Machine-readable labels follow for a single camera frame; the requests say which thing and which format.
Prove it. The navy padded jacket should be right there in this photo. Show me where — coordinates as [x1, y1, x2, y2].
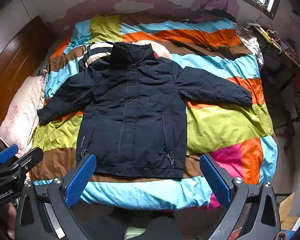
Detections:
[37, 42, 253, 180]

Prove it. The grey printed cloth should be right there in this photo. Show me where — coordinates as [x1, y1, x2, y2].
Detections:
[236, 22, 265, 68]

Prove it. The cluttered dark desk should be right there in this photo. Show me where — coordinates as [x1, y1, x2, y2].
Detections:
[250, 22, 300, 91]

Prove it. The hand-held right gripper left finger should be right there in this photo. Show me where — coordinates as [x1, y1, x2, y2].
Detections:
[15, 153, 98, 240]

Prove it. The pale pink floral pillow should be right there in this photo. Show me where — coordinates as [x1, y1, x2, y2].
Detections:
[0, 74, 49, 158]

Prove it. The cream navy red jacket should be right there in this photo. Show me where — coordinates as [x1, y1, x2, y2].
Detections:
[84, 39, 174, 68]

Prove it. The colourful patchwork blanket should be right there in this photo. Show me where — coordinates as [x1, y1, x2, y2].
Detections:
[30, 14, 278, 209]

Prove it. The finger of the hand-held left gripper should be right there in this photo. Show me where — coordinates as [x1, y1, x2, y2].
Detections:
[0, 144, 19, 165]
[14, 147, 44, 172]

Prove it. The brown wooden headboard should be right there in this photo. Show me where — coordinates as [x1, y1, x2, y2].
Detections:
[0, 15, 56, 133]

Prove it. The dark clothes pile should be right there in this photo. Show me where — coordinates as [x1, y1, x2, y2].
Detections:
[193, 8, 237, 22]

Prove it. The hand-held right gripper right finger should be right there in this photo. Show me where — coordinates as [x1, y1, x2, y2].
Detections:
[199, 153, 282, 240]

